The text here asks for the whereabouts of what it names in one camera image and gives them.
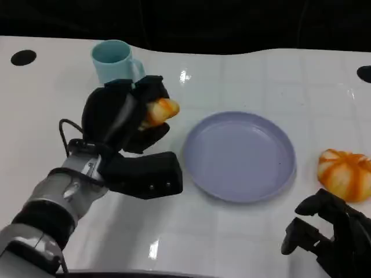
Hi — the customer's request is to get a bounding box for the large orange white bread roll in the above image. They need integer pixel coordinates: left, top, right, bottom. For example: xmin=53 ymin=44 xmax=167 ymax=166
xmin=316 ymin=148 xmax=371 ymax=203

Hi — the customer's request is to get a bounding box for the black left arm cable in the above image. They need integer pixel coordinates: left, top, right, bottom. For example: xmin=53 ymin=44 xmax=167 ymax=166
xmin=59 ymin=118 xmax=89 ymax=159

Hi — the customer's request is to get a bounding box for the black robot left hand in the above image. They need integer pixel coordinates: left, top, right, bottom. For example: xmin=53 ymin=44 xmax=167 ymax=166
xmin=81 ymin=75 xmax=171 ymax=155

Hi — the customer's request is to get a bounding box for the small orange white bread roll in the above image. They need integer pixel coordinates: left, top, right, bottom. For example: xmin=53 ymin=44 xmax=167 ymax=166
xmin=138 ymin=98 xmax=181 ymax=131

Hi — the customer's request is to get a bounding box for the pale green mug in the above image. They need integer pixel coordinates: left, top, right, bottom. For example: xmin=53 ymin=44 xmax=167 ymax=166
xmin=90 ymin=39 xmax=146 ymax=85

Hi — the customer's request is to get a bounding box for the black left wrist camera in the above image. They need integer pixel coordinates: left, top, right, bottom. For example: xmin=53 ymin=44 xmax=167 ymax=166
xmin=100 ymin=151 xmax=184 ymax=200

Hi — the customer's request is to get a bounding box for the black cloth backdrop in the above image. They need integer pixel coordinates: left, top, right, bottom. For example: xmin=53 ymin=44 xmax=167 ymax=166
xmin=0 ymin=0 xmax=371 ymax=55

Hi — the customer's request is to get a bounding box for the lilac plate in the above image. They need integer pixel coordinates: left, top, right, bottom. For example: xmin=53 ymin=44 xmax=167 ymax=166
xmin=182 ymin=111 xmax=297 ymax=204

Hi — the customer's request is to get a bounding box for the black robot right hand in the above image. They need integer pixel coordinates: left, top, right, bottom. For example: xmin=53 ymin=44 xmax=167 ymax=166
xmin=280 ymin=188 xmax=371 ymax=278

